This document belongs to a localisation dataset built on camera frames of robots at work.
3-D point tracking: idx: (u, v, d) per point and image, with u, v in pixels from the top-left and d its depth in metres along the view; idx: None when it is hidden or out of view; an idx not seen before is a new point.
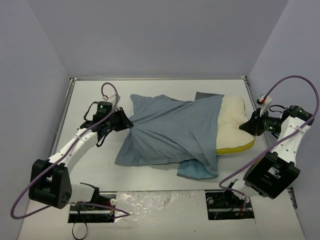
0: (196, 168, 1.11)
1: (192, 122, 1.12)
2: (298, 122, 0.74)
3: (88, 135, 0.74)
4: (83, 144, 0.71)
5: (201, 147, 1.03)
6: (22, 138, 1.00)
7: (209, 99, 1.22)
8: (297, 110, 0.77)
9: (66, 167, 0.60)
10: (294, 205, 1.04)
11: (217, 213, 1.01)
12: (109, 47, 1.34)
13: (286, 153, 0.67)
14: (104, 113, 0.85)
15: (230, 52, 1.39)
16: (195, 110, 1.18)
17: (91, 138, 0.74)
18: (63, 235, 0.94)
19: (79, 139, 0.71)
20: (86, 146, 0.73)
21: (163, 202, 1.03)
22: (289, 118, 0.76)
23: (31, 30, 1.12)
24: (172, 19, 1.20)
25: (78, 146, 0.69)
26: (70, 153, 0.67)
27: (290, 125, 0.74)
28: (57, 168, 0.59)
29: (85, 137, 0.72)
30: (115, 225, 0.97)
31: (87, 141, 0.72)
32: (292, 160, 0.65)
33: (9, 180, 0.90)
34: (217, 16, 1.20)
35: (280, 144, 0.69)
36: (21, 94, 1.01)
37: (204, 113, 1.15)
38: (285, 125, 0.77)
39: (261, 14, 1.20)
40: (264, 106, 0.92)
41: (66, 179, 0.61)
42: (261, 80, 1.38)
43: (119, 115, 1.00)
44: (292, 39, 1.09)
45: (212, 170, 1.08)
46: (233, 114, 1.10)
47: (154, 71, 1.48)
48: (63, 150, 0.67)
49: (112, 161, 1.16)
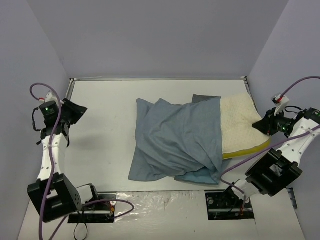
0: (207, 175, 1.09)
1: (198, 128, 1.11)
2: (312, 125, 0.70)
3: (57, 139, 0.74)
4: (58, 149, 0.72)
5: (208, 155, 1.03)
6: (22, 139, 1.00)
7: (210, 101, 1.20)
8: (313, 113, 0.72)
9: (63, 174, 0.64)
10: (294, 206, 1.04)
11: (217, 213, 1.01)
12: (110, 48, 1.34)
13: (291, 153, 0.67)
14: (53, 113, 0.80)
15: (230, 52, 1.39)
16: (201, 115, 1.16)
17: (61, 140, 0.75)
18: (63, 235, 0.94)
19: (51, 147, 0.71)
20: (60, 149, 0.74)
21: (163, 202, 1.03)
22: (302, 119, 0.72)
23: (31, 31, 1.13)
24: (172, 19, 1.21)
25: (56, 153, 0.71)
26: (56, 162, 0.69)
27: (302, 126, 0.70)
28: (55, 180, 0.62)
29: (55, 143, 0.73)
30: (115, 225, 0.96)
31: (59, 145, 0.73)
32: (295, 160, 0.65)
33: (9, 180, 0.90)
34: (217, 17, 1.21)
35: (287, 143, 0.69)
36: (21, 94, 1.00)
37: (208, 115, 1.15)
38: (297, 126, 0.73)
39: (261, 15, 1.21)
40: (280, 106, 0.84)
41: (68, 184, 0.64)
42: (261, 80, 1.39)
43: (67, 107, 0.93)
44: (292, 39, 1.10)
45: (215, 177, 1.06)
46: (244, 113, 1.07)
47: (154, 71, 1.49)
48: (44, 163, 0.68)
49: (112, 161, 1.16)
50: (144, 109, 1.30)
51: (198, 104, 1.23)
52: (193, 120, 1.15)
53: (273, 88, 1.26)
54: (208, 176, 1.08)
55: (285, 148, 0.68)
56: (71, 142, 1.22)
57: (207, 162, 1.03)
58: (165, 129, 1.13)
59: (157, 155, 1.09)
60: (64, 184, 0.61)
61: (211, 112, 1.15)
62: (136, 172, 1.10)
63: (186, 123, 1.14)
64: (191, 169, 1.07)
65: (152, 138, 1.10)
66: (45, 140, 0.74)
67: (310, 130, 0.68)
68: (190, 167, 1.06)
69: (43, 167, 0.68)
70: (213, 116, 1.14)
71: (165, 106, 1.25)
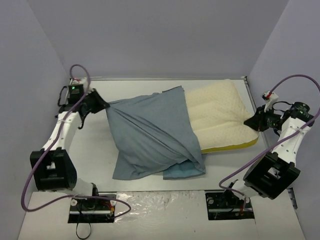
0: (192, 168, 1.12)
1: (168, 121, 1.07)
2: (299, 123, 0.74)
3: (71, 116, 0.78)
4: (69, 126, 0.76)
5: (187, 148, 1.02)
6: (22, 139, 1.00)
7: (168, 92, 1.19)
8: (297, 111, 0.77)
9: (65, 151, 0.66)
10: (294, 206, 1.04)
11: (217, 213, 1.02)
12: (110, 47, 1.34)
13: (286, 153, 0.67)
14: (77, 94, 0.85)
15: (230, 52, 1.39)
16: (166, 106, 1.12)
17: (75, 120, 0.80)
18: (64, 235, 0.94)
19: (64, 122, 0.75)
20: (72, 127, 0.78)
21: (163, 202, 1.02)
22: (289, 119, 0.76)
23: (31, 31, 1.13)
24: (172, 18, 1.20)
25: (67, 129, 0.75)
26: (62, 136, 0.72)
27: (291, 126, 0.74)
28: (57, 152, 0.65)
29: (69, 119, 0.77)
30: (115, 225, 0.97)
31: (72, 122, 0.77)
32: (291, 161, 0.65)
33: (9, 180, 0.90)
34: (217, 17, 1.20)
35: (281, 144, 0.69)
36: (20, 94, 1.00)
37: (173, 105, 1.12)
38: (285, 126, 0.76)
39: (261, 14, 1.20)
40: (270, 101, 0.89)
41: (68, 161, 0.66)
42: (261, 80, 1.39)
43: (94, 96, 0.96)
44: (293, 39, 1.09)
45: (200, 167, 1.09)
46: (234, 107, 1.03)
47: (154, 71, 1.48)
48: (53, 136, 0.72)
49: (112, 161, 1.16)
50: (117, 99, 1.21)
51: (161, 93, 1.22)
52: (168, 112, 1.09)
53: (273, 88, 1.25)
54: (193, 168, 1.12)
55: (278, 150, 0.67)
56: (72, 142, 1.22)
57: (186, 154, 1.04)
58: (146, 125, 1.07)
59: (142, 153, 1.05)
60: (63, 159, 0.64)
61: (175, 104, 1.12)
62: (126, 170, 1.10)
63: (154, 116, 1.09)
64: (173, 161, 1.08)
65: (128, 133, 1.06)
66: (62, 114, 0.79)
67: (298, 129, 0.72)
68: (172, 160, 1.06)
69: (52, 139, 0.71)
70: (179, 107, 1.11)
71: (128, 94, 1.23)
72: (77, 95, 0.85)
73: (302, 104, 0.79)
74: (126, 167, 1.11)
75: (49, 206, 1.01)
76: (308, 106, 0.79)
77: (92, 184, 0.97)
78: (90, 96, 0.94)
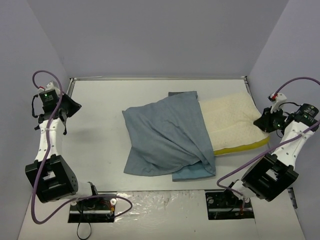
0: (202, 169, 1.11)
1: (183, 124, 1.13)
2: (302, 127, 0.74)
3: (54, 124, 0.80)
4: (55, 133, 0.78)
5: (199, 148, 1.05)
6: (22, 138, 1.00)
7: (184, 99, 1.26)
8: (302, 115, 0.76)
9: (60, 156, 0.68)
10: (294, 205, 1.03)
11: (217, 213, 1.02)
12: (109, 47, 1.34)
13: (286, 156, 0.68)
14: (52, 100, 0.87)
15: (230, 52, 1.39)
16: (183, 111, 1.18)
17: (59, 125, 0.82)
18: (64, 234, 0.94)
19: (49, 130, 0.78)
20: (58, 132, 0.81)
21: (163, 202, 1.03)
22: (293, 122, 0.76)
23: (31, 30, 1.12)
24: (172, 18, 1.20)
25: (54, 136, 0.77)
26: (53, 145, 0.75)
27: (294, 129, 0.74)
28: (52, 160, 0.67)
29: (53, 126, 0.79)
30: (115, 225, 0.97)
31: (57, 129, 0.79)
32: (290, 164, 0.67)
33: (9, 180, 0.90)
34: (217, 17, 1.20)
35: (281, 147, 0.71)
36: (20, 94, 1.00)
37: (188, 110, 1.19)
38: (288, 129, 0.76)
39: (261, 14, 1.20)
40: (276, 103, 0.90)
41: (65, 166, 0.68)
42: (261, 80, 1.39)
43: (68, 99, 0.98)
44: (293, 39, 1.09)
45: (210, 169, 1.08)
46: (245, 111, 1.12)
47: (154, 71, 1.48)
48: (42, 146, 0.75)
49: (112, 161, 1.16)
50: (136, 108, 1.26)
51: (174, 99, 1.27)
52: (182, 117, 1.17)
53: (273, 88, 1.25)
54: (203, 169, 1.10)
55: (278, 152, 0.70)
56: (72, 142, 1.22)
57: (198, 154, 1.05)
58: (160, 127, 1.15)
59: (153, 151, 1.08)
60: (60, 165, 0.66)
61: (191, 109, 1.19)
62: (142, 168, 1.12)
63: (170, 118, 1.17)
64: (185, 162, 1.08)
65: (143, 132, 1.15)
66: (43, 123, 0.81)
67: (300, 132, 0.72)
68: (185, 160, 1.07)
69: (42, 149, 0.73)
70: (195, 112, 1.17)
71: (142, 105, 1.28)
72: (52, 102, 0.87)
73: (310, 107, 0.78)
74: (141, 166, 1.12)
75: (49, 206, 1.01)
76: (317, 110, 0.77)
77: (90, 183, 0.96)
78: (63, 99, 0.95)
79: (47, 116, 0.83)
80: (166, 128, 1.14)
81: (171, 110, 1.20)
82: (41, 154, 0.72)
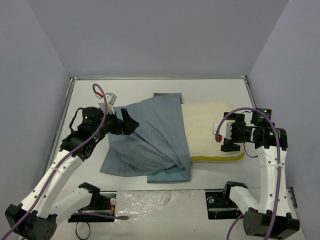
0: (178, 173, 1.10)
1: (162, 127, 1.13)
2: (273, 152, 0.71)
3: (66, 163, 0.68)
4: (59, 177, 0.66)
5: (176, 153, 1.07)
6: (22, 138, 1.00)
7: (166, 99, 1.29)
8: (268, 135, 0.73)
9: (37, 218, 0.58)
10: (294, 205, 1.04)
11: (217, 212, 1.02)
12: (109, 47, 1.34)
13: (280, 204, 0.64)
14: (90, 125, 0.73)
15: (230, 51, 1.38)
16: (164, 114, 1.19)
17: (72, 165, 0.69)
18: (64, 234, 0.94)
19: (56, 171, 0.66)
20: (68, 173, 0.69)
21: (163, 201, 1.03)
22: (264, 151, 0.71)
23: (31, 30, 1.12)
24: (172, 18, 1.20)
25: (55, 181, 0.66)
26: (45, 194, 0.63)
27: (269, 161, 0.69)
28: (28, 218, 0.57)
29: (64, 166, 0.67)
30: (115, 224, 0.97)
31: (65, 172, 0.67)
32: (287, 211, 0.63)
33: (9, 179, 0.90)
34: (217, 16, 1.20)
35: (270, 195, 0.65)
36: (20, 94, 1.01)
37: (169, 114, 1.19)
38: (262, 159, 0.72)
39: (261, 14, 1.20)
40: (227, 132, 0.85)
41: (41, 226, 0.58)
42: (261, 80, 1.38)
43: (113, 117, 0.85)
44: (293, 38, 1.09)
45: (186, 174, 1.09)
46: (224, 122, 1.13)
47: (154, 70, 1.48)
48: (38, 188, 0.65)
49: (111, 159, 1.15)
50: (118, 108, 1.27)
51: (156, 99, 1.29)
52: (162, 119, 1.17)
53: (273, 87, 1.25)
54: (178, 172, 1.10)
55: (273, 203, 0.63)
56: None
57: (173, 158, 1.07)
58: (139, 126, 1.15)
59: (128, 151, 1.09)
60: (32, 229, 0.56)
61: (172, 112, 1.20)
62: (117, 168, 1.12)
63: (150, 119, 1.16)
64: (160, 165, 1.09)
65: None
66: (61, 152, 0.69)
67: (276, 163, 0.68)
68: (160, 163, 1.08)
69: (35, 193, 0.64)
70: (176, 116, 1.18)
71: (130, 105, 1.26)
72: (89, 128, 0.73)
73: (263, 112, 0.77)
74: (117, 167, 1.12)
75: None
76: (269, 111, 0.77)
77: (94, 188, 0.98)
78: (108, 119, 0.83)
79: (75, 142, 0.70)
80: (145, 128, 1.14)
81: (153, 111, 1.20)
82: (30, 200, 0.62)
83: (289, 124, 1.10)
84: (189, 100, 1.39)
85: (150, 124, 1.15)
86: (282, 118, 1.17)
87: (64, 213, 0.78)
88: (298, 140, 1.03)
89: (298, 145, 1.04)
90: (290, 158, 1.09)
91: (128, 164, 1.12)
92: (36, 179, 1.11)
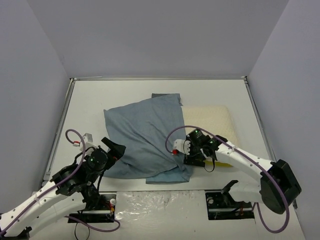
0: (177, 173, 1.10)
1: (163, 128, 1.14)
2: (224, 147, 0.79)
3: (48, 196, 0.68)
4: (39, 207, 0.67)
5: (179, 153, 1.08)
6: (21, 139, 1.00)
7: (165, 99, 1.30)
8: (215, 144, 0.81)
9: None
10: (294, 205, 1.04)
11: (217, 213, 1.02)
12: (110, 48, 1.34)
13: (263, 162, 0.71)
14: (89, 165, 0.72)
15: (230, 52, 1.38)
16: (164, 115, 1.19)
17: (54, 200, 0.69)
18: (64, 235, 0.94)
19: (36, 202, 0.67)
20: (49, 204, 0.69)
21: (163, 202, 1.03)
22: (217, 151, 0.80)
23: (31, 30, 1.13)
24: (172, 18, 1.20)
25: (33, 210, 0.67)
26: (18, 219, 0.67)
27: (225, 152, 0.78)
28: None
29: (44, 199, 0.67)
30: (112, 228, 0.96)
31: (46, 204, 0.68)
32: (270, 161, 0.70)
33: (8, 180, 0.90)
34: (217, 17, 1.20)
35: (250, 165, 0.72)
36: (20, 94, 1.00)
37: (170, 115, 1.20)
38: (224, 156, 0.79)
39: (261, 14, 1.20)
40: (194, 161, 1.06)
41: None
42: (261, 80, 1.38)
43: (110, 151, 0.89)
44: (292, 39, 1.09)
45: (185, 174, 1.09)
46: (228, 129, 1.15)
47: (154, 71, 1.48)
48: (18, 209, 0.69)
49: None
50: (117, 109, 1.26)
51: (155, 99, 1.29)
52: (163, 120, 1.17)
53: (273, 88, 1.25)
54: (179, 173, 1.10)
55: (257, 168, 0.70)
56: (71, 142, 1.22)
57: (176, 159, 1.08)
58: (140, 128, 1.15)
59: (130, 153, 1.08)
60: None
61: (172, 113, 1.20)
62: (115, 169, 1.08)
63: (152, 120, 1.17)
64: (163, 166, 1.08)
65: (124, 132, 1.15)
66: (50, 182, 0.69)
67: (230, 149, 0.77)
68: (162, 164, 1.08)
69: (13, 213, 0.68)
70: (176, 117, 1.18)
71: (130, 107, 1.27)
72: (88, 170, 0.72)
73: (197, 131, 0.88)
74: (114, 168, 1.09)
75: None
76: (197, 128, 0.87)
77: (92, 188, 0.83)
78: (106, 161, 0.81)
79: (67, 175, 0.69)
80: (147, 129, 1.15)
81: (153, 112, 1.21)
82: (7, 220, 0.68)
83: (289, 124, 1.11)
84: (189, 101, 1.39)
85: (152, 125, 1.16)
86: (282, 118, 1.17)
87: (47, 222, 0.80)
88: (298, 141, 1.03)
89: (297, 146, 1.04)
90: (291, 159, 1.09)
91: (128, 165, 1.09)
92: (36, 180, 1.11)
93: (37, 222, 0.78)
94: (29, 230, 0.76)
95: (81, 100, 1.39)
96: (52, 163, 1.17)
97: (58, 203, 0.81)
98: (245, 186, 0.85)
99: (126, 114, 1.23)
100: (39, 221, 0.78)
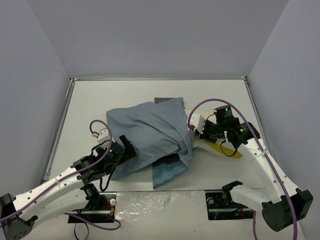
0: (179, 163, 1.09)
1: (164, 116, 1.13)
2: (253, 144, 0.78)
3: (69, 181, 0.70)
4: (58, 191, 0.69)
5: (180, 133, 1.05)
6: (22, 138, 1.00)
7: (169, 101, 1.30)
8: (244, 132, 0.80)
9: (17, 221, 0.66)
10: None
11: (217, 213, 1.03)
12: (109, 48, 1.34)
13: (288, 185, 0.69)
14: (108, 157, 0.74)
15: (230, 52, 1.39)
16: (165, 108, 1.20)
17: (73, 185, 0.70)
18: (64, 235, 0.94)
19: (57, 185, 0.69)
20: (68, 190, 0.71)
21: (163, 202, 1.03)
22: (243, 145, 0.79)
23: (31, 30, 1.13)
24: (172, 18, 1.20)
25: (52, 193, 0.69)
26: (36, 201, 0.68)
27: (252, 153, 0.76)
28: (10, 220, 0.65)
29: (65, 183, 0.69)
30: (112, 228, 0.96)
31: (66, 188, 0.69)
32: (295, 187, 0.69)
33: (9, 179, 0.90)
34: (216, 17, 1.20)
35: (274, 181, 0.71)
36: (20, 94, 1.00)
37: (172, 109, 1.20)
38: (247, 152, 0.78)
39: (261, 15, 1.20)
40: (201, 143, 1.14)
41: (17, 227, 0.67)
42: (261, 80, 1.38)
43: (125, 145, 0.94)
44: (292, 39, 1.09)
45: (185, 158, 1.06)
46: None
47: (154, 71, 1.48)
48: (35, 192, 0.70)
49: None
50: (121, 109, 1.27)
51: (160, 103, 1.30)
52: (165, 111, 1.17)
53: (273, 88, 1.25)
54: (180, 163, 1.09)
55: (281, 188, 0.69)
56: (71, 141, 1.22)
57: (178, 140, 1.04)
58: (140, 117, 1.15)
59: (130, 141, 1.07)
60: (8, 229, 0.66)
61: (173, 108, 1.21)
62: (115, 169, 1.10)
63: (153, 110, 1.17)
64: (163, 151, 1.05)
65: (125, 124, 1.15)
66: (70, 168, 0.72)
67: (261, 152, 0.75)
68: (162, 147, 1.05)
69: (31, 194, 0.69)
70: (178, 111, 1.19)
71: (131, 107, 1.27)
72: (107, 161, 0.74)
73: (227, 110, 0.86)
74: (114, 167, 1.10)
75: None
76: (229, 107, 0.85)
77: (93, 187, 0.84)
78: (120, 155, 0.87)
79: (87, 165, 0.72)
80: (147, 118, 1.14)
81: (154, 105, 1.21)
82: (22, 201, 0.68)
83: (289, 124, 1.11)
84: (189, 101, 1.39)
85: (152, 115, 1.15)
86: (282, 118, 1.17)
87: (50, 215, 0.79)
88: (298, 141, 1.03)
89: (297, 146, 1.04)
90: (290, 159, 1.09)
91: None
92: (35, 179, 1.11)
93: (43, 212, 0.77)
94: (34, 219, 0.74)
95: (81, 99, 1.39)
96: (52, 163, 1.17)
97: (63, 197, 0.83)
98: (248, 191, 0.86)
99: (129, 110, 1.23)
100: (45, 211, 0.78)
